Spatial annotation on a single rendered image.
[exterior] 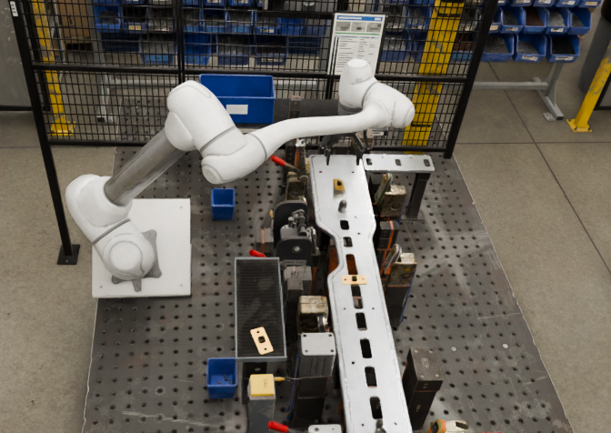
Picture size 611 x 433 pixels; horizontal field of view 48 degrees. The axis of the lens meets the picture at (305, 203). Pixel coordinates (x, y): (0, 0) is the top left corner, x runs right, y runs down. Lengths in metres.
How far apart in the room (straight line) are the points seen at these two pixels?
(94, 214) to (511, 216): 2.65
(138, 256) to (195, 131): 0.55
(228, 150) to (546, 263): 2.50
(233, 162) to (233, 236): 0.89
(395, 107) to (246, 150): 0.52
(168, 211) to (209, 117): 0.71
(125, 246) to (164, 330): 0.37
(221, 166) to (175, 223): 0.68
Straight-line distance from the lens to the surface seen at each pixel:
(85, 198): 2.41
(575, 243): 4.30
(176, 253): 2.63
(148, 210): 2.64
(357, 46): 2.95
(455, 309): 2.75
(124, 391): 2.44
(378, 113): 2.24
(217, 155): 2.00
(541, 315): 3.83
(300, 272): 2.24
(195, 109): 2.01
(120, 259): 2.37
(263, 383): 1.89
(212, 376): 2.44
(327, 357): 2.02
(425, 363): 2.15
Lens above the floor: 2.76
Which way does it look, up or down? 43 degrees down
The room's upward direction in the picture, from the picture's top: 7 degrees clockwise
